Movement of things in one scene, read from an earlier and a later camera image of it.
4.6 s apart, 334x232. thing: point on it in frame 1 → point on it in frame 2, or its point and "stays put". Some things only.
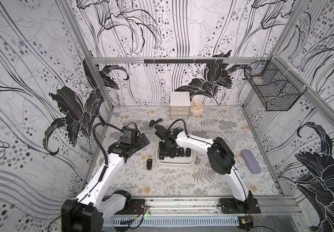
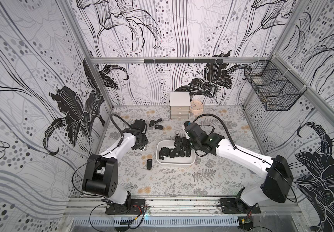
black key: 149,164 stays put
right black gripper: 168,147 → 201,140
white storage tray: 176,161 stays put
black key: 187,152 stays put
